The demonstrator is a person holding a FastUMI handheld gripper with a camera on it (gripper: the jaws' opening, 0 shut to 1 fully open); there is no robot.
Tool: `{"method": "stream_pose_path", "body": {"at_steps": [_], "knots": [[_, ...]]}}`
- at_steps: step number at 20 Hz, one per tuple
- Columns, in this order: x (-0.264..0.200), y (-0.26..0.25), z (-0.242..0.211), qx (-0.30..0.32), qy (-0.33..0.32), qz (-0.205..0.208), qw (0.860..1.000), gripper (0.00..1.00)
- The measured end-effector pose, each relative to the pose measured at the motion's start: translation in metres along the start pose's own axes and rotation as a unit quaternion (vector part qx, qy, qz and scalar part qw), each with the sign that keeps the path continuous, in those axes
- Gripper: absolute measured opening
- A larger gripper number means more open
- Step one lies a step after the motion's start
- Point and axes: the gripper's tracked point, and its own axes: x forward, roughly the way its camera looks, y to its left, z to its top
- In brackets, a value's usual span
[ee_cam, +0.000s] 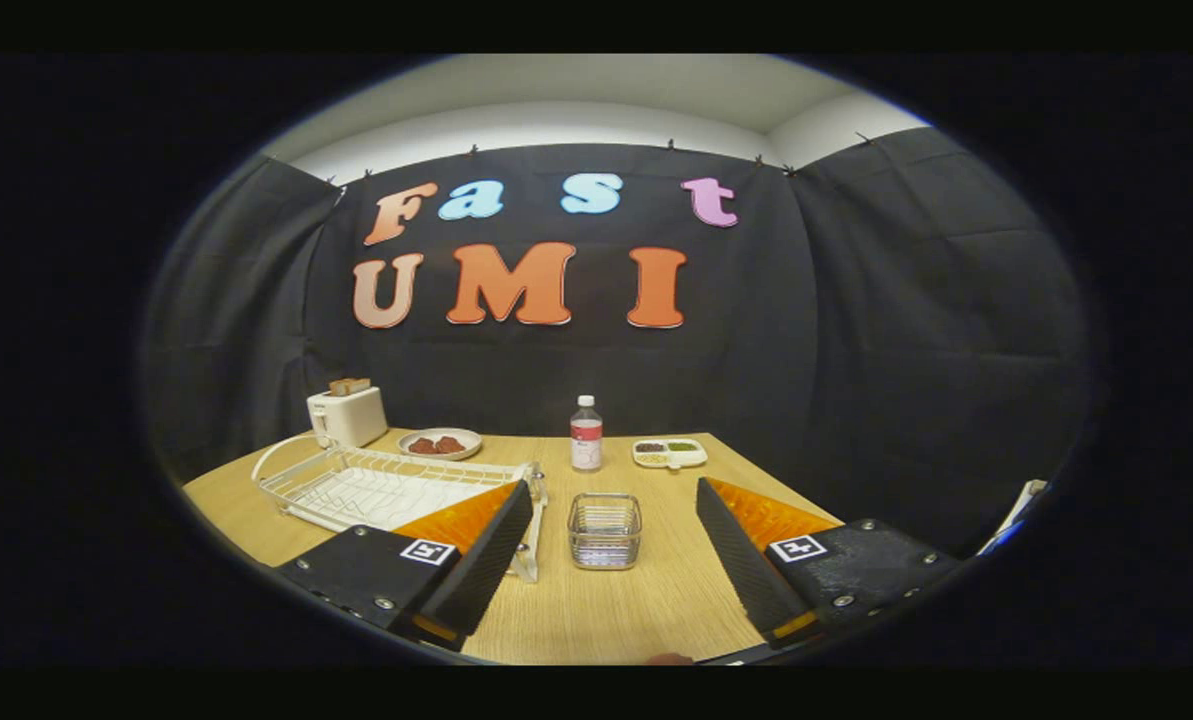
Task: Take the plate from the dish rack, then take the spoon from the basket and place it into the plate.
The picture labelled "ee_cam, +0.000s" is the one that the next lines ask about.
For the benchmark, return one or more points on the white toaster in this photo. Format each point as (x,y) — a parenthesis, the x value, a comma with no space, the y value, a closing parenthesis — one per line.
(349,420)

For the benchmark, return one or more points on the black backdrop cloth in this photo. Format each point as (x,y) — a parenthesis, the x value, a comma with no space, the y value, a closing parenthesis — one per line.
(596,370)

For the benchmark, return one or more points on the red meat piece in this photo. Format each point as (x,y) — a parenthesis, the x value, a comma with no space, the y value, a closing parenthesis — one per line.
(422,446)
(450,445)

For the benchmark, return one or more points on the white and blue object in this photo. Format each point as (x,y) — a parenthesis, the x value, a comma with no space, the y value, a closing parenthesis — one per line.
(1021,510)

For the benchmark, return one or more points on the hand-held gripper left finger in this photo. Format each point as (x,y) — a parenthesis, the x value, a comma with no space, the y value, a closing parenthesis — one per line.
(496,550)

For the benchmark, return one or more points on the beige plate with meat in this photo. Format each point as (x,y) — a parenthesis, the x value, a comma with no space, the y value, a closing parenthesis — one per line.
(441,457)

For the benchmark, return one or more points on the clear plastic bottle red label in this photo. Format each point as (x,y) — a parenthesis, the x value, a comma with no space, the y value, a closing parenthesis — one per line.
(586,440)

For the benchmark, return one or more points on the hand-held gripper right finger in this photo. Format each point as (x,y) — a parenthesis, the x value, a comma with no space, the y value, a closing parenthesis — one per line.
(746,570)

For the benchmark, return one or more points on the white divided bean tray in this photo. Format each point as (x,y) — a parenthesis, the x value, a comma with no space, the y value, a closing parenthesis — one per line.
(691,457)

